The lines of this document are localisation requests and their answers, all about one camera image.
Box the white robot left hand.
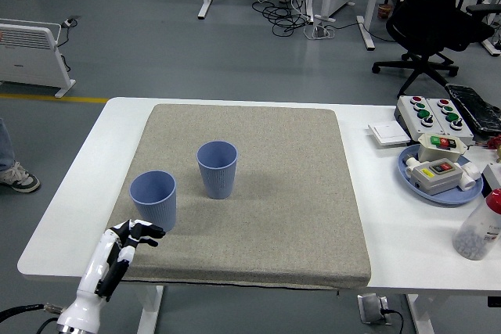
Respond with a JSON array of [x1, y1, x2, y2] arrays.
[[58, 219, 167, 329]]

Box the white push-button control box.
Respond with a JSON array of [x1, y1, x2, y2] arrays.
[[425, 97, 475, 147], [393, 95, 445, 140]]

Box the cream switch box green red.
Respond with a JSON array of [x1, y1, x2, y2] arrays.
[[415, 133, 467, 163]]

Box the black socket cable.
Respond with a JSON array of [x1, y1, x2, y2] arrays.
[[381, 307, 405, 334]]

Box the white table leg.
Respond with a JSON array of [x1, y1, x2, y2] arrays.
[[405, 293, 436, 334], [136, 285, 165, 334]]

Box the blue round plate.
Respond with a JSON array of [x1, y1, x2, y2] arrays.
[[397, 144, 485, 206]]

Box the white panel heater large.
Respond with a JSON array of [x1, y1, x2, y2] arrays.
[[0, 18, 77, 99]]

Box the grey switch box yellow red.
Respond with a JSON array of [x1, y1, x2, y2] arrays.
[[404, 156, 481, 197]]

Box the white power strip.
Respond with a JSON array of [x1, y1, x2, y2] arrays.
[[304, 23, 336, 41]]

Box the red yellow small parts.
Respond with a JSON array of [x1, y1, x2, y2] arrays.
[[485, 136, 501, 163]]

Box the black tangled floor cables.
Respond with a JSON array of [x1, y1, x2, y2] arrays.
[[250, 0, 314, 37]]

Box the white wall switch plate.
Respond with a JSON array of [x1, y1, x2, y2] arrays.
[[366, 121, 411, 150]]

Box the clear bottle red cap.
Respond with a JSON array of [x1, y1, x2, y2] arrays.
[[452, 188, 501, 261]]

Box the grey floor socket box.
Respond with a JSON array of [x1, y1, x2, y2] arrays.
[[357, 293, 391, 326]]

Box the person's leg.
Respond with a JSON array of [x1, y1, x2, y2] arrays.
[[0, 117, 16, 173]]

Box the black office chair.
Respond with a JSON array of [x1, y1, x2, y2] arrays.
[[371, 0, 501, 97]]

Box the grey-brown fabric mat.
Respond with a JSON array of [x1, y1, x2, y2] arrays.
[[99, 103, 372, 291]]

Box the blue ribbed plastic cup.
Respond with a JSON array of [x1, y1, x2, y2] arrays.
[[129, 170, 178, 232], [196, 140, 239, 200]]

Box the black wrapped keyboard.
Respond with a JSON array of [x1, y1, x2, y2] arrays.
[[445, 82, 501, 135]]

